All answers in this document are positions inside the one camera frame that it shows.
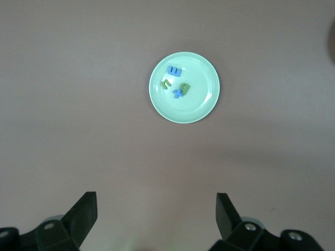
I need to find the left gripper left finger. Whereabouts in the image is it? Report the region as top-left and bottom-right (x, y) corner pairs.
(0, 191), (98, 251)

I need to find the blue lowercase letter m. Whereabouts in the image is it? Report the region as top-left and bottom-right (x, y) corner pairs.
(166, 65), (183, 78)

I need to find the green plate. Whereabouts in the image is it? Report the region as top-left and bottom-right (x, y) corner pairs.
(148, 51), (221, 124)

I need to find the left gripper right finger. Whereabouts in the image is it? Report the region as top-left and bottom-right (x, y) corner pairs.
(209, 192), (326, 251)

